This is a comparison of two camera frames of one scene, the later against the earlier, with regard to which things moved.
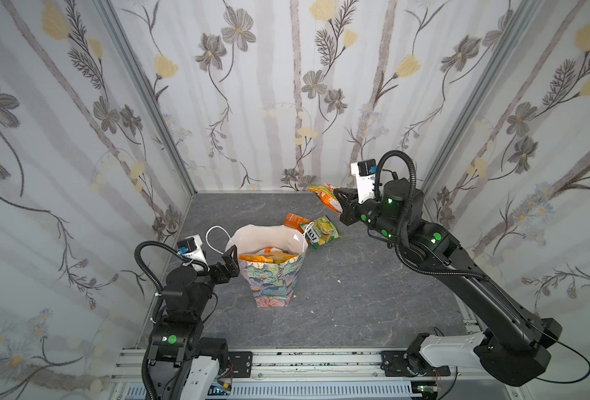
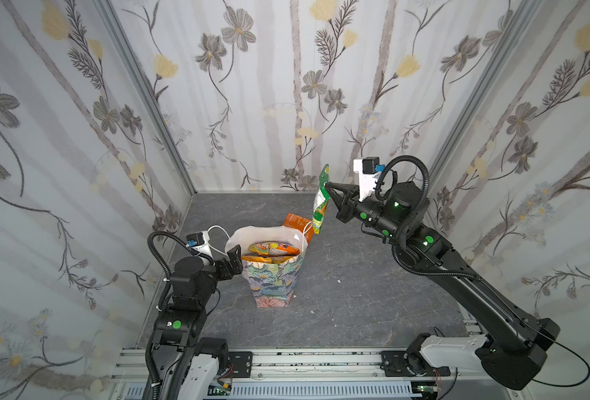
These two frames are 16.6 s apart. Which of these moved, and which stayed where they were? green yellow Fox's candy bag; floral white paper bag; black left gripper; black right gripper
Moved: green yellow Fox's candy bag
Stayed: black left gripper; black right gripper; floral white paper bag
